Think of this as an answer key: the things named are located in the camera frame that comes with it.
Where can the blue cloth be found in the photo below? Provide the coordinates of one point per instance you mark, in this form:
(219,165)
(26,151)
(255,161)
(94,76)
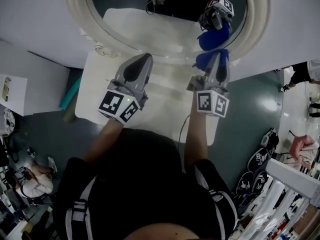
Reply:
(203,59)

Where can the person's left forearm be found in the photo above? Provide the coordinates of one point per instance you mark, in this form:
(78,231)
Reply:
(105,141)

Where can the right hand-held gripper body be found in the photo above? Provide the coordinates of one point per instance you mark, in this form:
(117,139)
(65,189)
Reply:
(212,101)

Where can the black round bag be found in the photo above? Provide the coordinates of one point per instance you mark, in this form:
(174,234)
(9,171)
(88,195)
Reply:
(245,184)
(261,182)
(261,159)

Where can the white cabinet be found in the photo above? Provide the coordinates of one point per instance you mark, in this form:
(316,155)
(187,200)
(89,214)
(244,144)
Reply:
(17,96)

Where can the black white patterned bag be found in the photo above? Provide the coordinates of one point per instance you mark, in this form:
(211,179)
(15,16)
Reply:
(7,122)

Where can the cream framed oval vanity mirror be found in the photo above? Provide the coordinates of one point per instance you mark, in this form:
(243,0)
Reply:
(82,19)

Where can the brown cardboard tube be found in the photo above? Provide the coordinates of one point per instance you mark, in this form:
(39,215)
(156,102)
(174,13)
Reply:
(69,114)

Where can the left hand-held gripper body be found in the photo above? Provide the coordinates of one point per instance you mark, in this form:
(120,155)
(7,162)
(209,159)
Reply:
(117,104)

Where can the person's black shirt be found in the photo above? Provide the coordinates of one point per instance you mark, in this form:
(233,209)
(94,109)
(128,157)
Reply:
(140,184)

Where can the teal rolled mat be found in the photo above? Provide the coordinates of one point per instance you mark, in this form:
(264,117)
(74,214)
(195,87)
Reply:
(71,94)

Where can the yellow box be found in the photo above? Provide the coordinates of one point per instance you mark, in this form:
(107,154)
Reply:
(6,89)

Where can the white shelf rack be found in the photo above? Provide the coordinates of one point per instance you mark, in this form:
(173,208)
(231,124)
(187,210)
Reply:
(290,179)

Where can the pink chair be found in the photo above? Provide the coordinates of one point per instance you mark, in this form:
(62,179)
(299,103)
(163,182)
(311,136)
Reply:
(303,149)

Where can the person's right forearm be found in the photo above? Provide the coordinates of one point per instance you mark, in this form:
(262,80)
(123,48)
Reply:
(197,139)

